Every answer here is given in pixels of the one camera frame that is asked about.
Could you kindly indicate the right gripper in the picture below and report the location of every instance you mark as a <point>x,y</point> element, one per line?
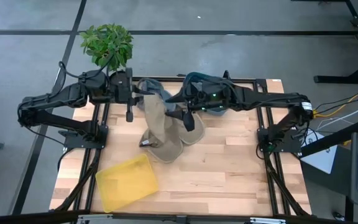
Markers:
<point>193,102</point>

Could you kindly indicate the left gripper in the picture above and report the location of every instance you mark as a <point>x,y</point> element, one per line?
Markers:
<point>121,87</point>

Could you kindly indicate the grey cap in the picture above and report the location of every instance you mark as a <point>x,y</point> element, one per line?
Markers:
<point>162,88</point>

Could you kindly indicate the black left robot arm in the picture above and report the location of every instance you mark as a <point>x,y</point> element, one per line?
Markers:
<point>57,98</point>

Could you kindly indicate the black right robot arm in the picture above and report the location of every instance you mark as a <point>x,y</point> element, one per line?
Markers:
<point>266,99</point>

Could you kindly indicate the teal plastic bin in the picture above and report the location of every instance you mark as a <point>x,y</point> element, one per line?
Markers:
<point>194,76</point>

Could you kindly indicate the green plant in black pot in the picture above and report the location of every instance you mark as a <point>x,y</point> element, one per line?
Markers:
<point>107,43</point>

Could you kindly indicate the yellow plastic bin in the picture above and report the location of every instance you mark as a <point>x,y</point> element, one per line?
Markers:
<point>126,183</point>

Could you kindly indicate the white box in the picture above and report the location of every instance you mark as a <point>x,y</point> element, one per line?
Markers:
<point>320,158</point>

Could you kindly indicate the black slanted desk bar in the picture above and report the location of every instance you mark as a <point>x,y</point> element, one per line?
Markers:
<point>331,140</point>

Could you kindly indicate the black desk foot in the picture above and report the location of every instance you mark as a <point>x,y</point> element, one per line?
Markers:
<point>337,79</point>

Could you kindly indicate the black aluminium table frame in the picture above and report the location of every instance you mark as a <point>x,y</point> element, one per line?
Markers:
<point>247,80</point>

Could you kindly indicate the silver frame bracket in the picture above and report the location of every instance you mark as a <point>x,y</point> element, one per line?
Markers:
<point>95,217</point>
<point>267,221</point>

